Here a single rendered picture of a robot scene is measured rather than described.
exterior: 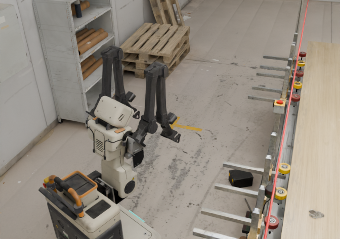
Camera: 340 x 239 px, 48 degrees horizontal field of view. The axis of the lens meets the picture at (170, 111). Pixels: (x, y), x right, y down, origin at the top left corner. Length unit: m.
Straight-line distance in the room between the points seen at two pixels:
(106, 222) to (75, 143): 2.15
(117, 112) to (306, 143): 1.41
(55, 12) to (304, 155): 2.79
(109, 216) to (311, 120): 1.76
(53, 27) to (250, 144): 2.50
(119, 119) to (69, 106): 2.32
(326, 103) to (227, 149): 1.28
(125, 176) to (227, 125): 2.24
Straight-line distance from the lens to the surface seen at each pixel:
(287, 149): 3.33
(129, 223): 3.11
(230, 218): 2.36
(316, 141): 2.99
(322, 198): 2.54
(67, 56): 4.33
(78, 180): 2.60
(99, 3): 4.94
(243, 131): 4.57
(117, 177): 2.66
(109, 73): 2.61
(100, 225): 2.46
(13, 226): 3.75
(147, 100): 2.32
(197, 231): 2.14
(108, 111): 2.41
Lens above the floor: 2.59
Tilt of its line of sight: 32 degrees down
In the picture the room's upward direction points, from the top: 2 degrees counter-clockwise
